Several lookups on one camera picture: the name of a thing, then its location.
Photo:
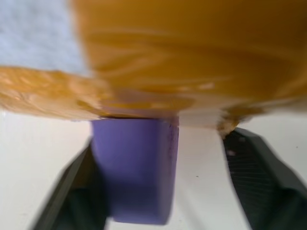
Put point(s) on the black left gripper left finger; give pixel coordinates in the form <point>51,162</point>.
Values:
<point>72,201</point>

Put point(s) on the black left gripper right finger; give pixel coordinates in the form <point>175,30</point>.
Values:
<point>261,177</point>

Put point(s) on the purple rectangular block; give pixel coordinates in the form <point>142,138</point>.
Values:
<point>136,172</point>

